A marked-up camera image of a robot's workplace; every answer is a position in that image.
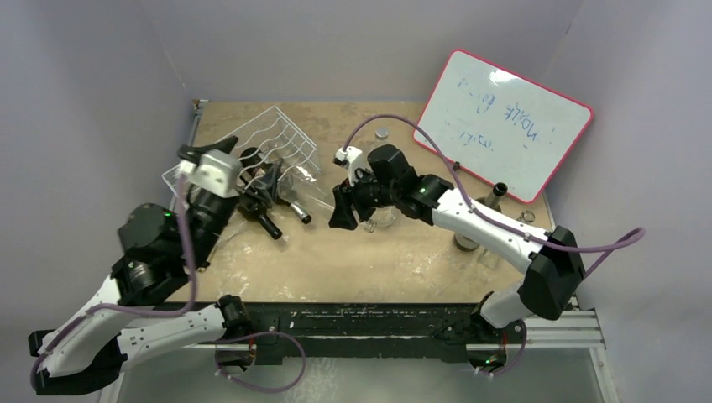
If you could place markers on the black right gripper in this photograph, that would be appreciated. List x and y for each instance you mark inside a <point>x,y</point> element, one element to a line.
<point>345,201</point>

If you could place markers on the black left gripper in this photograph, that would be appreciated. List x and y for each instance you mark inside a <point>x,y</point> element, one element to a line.
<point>269,185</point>

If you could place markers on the olive wine bottle beige label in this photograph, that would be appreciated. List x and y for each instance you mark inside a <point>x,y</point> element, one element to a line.
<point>286,193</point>

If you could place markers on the round clear bottle silver cap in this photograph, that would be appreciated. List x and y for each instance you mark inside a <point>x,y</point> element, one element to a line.
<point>382,217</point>

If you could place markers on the dark green wine bottle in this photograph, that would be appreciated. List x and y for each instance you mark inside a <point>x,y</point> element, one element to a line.
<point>261,214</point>

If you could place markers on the tall clear bottle silver cap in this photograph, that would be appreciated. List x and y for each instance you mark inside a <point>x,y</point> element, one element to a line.
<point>381,137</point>

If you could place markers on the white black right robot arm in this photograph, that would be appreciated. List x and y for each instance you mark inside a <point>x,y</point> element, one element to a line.
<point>552,269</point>

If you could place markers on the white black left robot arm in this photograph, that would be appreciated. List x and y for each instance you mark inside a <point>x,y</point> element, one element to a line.
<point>146,306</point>

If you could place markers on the clear glass bottle lying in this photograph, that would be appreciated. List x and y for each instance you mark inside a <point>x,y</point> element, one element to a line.
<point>503,235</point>

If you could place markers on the pink framed whiteboard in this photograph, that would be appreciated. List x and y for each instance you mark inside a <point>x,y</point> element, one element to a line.
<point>500,126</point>

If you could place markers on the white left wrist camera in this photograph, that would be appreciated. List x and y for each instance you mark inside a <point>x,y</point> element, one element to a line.
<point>215,172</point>

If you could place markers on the white wire wine rack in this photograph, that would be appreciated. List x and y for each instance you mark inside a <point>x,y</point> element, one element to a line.
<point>268,131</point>

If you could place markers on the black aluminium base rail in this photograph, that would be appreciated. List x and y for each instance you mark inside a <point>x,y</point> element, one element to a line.
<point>265,333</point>

